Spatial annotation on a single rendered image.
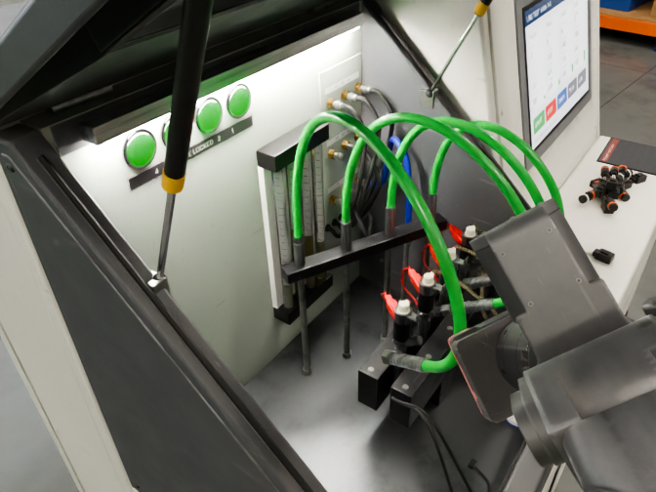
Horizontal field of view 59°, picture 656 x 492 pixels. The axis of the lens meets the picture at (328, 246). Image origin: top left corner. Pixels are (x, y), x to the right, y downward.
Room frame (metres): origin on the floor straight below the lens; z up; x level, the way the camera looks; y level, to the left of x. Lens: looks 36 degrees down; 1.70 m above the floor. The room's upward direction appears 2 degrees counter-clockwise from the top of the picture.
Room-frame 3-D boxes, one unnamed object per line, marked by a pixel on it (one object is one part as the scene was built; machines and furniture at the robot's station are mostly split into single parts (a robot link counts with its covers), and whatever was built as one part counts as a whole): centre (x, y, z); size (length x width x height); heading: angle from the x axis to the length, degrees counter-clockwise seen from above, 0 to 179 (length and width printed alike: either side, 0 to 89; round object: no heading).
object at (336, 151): (1.00, -0.04, 1.20); 0.13 x 0.03 x 0.31; 143
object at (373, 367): (0.74, -0.18, 0.91); 0.34 x 0.10 x 0.15; 143
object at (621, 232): (1.12, -0.65, 0.97); 0.70 x 0.22 x 0.03; 143
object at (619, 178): (1.15, -0.67, 1.01); 0.23 x 0.11 x 0.06; 143
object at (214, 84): (0.80, 0.10, 1.43); 0.54 x 0.03 x 0.02; 143
